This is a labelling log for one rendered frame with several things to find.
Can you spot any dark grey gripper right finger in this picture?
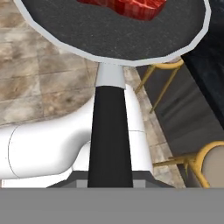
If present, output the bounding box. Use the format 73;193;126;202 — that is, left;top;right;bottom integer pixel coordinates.
131;171;177;189

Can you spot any dark topped grey island counter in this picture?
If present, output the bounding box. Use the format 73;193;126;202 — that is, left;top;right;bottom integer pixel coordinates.
136;0;224;189

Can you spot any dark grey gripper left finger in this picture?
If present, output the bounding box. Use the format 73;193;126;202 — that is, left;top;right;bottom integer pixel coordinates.
45;171;90;189

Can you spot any black pan with black handle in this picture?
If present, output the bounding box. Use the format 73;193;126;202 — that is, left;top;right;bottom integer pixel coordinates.
12;0;213;189

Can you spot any gold frame stool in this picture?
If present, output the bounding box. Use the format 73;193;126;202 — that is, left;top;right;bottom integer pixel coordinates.
152;140;224;189
134;58;186;115

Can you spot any red raw steak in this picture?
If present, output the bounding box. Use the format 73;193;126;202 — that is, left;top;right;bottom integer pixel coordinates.
76;0;168;22

